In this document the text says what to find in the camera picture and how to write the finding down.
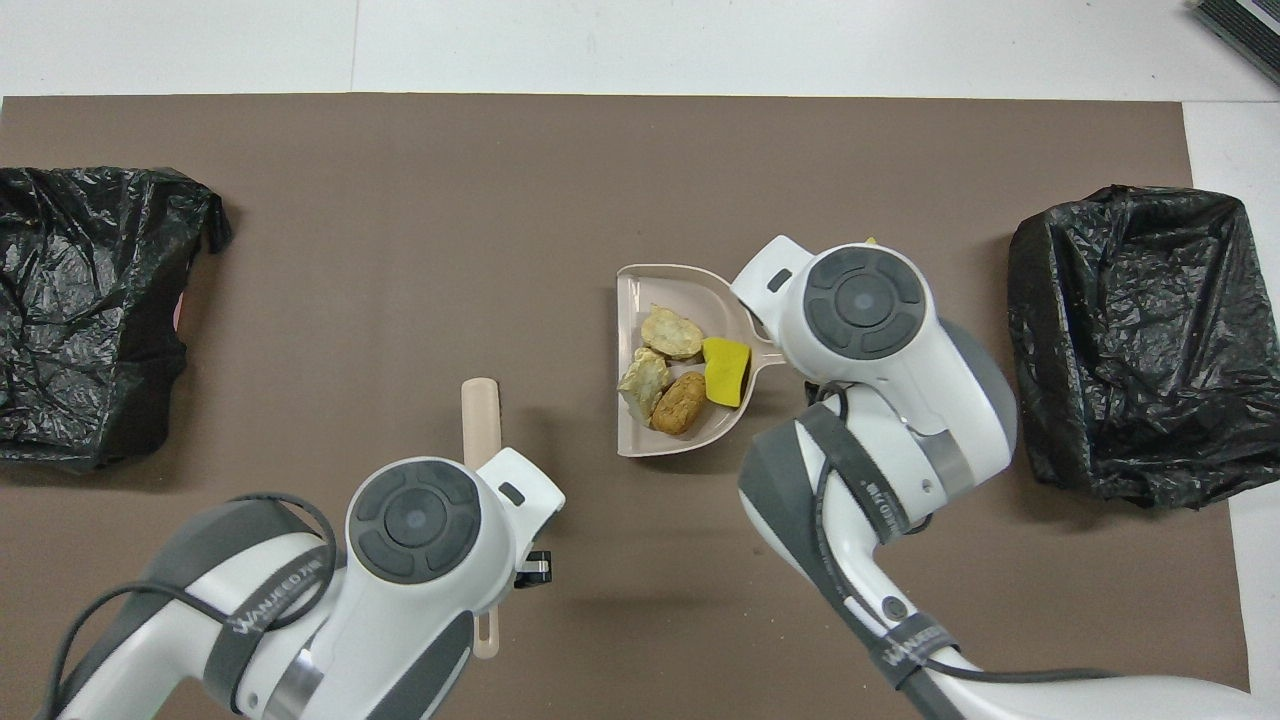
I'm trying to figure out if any beige hand brush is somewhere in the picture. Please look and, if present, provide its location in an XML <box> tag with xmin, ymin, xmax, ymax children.
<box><xmin>460</xmin><ymin>377</ymin><xmax>501</xmax><ymax>660</ymax></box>

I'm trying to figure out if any pale cracker piece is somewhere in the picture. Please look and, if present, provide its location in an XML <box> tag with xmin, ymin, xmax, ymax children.
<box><xmin>640</xmin><ymin>304</ymin><xmax>706</xmax><ymax>362</ymax></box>
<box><xmin>616</xmin><ymin>346</ymin><xmax>674</xmax><ymax>422</ymax></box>

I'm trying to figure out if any brown nugget toy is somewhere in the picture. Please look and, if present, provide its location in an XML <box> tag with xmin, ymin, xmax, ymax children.
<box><xmin>649</xmin><ymin>371</ymin><xmax>708</xmax><ymax>437</ymax></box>

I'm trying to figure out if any small yellow sponge piece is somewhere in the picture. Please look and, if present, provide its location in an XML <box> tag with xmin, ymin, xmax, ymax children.
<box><xmin>700</xmin><ymin>337</ymin><xmax>753</xmax><ymax>409</ymax></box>

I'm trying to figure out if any beige plastic dustpan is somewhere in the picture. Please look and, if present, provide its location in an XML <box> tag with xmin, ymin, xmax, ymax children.
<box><xmin>614</xmin><ymin>263</ymin><xmax>789</xmax><ymax>460</ymax></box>

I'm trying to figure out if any black trash bag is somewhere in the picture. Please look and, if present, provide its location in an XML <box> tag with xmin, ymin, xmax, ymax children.
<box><xmin>0</xmin><ymin>165</ymin><xmax>234</xmax><ymax>471</ymax></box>
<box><xmin>1007</xmin><ymin>184</ymin><xmax>1258</xmax><ymax>511</ymax></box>

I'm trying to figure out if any brown paper table mat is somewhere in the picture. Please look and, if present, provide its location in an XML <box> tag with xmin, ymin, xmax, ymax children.
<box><xmin>0</xmin><ymin>93</ymin><xmax>1253</xmax><ymax>720</ymax></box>

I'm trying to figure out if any dark grey ribbed box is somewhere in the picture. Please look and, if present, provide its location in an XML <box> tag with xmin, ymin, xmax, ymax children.
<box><xmin>1190</xmin><ymin>0</ymin><xmax>1280</xmax><ymax>87</ymax></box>

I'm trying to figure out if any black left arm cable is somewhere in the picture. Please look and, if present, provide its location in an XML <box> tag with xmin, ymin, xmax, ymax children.
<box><xmin>45</xmin><ymin>492</ymin><xmax>341</xmax><ymax>720</ymax></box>

